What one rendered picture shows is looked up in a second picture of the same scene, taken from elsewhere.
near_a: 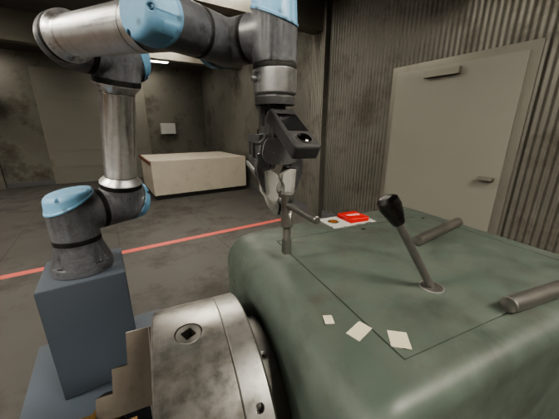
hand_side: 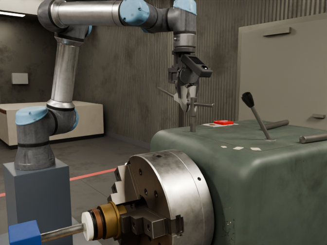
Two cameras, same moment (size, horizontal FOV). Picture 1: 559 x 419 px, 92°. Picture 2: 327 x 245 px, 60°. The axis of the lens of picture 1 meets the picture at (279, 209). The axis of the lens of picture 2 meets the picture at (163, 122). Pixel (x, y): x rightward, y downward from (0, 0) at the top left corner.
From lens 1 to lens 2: 49 cm
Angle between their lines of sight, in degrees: 11
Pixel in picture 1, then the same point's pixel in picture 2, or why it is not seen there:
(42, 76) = not seen: outside the picture
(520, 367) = (304, 157)
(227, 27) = (161, 14)
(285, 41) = (192, 22)
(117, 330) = (60, 211)
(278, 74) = (188, 37)
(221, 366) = (179, 164)
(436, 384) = (270, 155)
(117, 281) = (63, 172)
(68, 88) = not seen: outside the picture
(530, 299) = (311, 136)
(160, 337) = (146, 156)
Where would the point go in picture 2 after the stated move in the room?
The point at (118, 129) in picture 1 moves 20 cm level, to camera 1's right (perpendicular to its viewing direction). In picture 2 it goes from (68, 67) to (118, 67)
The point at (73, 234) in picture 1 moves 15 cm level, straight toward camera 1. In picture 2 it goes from (37, 136) to (56, 143)
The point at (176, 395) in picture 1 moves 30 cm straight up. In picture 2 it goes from (164, 171) to (164, 47)
